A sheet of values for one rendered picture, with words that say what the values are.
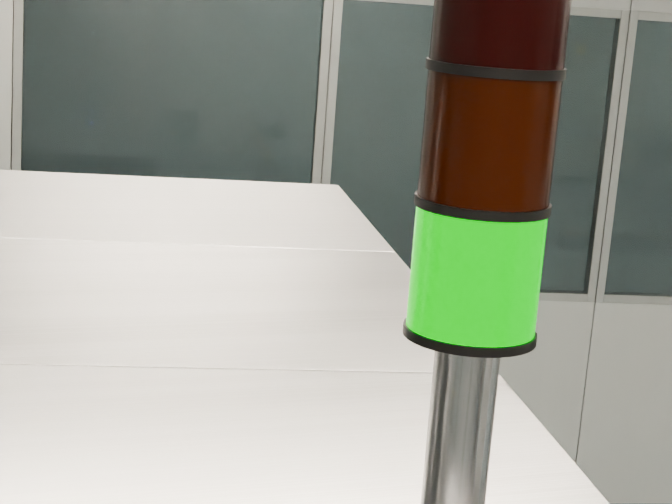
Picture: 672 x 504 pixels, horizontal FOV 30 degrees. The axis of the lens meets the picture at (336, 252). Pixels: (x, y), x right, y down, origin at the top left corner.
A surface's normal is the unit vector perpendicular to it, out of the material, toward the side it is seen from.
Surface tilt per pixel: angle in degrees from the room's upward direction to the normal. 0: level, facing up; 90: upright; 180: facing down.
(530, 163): 90
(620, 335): 90
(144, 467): 0
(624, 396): 90
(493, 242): 90
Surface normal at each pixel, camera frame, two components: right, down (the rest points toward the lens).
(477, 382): 0.28, 0.23
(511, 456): 0.07, -0.97
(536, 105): 0.51, 0.22
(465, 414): 0.02, 0.22
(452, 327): -0.39, 0.18
